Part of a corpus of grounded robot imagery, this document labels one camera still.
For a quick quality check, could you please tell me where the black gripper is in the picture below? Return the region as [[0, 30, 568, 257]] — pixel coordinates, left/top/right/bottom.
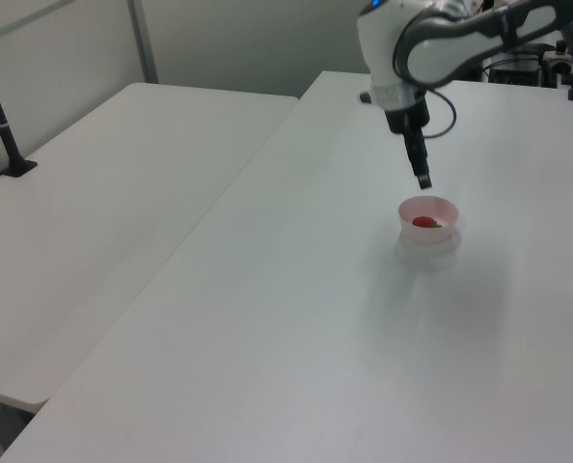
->
[[384, 98, 434, 191]]

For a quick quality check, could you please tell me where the white side table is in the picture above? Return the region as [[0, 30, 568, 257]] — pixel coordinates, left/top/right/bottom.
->
[[0, 81, 301, 414]]

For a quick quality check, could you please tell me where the black cable on robot arm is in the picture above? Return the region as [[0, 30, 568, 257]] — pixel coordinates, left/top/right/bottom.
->
[[421, 88, 458, 141]]

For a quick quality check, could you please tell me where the black electronics box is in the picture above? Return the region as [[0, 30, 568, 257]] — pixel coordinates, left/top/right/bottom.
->
[[482, 41, 559, 89]]

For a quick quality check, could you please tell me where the pink plastic bowl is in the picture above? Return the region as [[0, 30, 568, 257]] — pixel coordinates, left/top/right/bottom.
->
[[397, 195, 461, 244]]

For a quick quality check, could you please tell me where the grey partition post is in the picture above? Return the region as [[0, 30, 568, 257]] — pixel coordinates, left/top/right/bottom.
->
[[125, 0, 160, 85]]

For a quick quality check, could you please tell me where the black camera pole with base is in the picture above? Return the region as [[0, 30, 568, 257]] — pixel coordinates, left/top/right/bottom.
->
[[0, 38, 40, 177]]

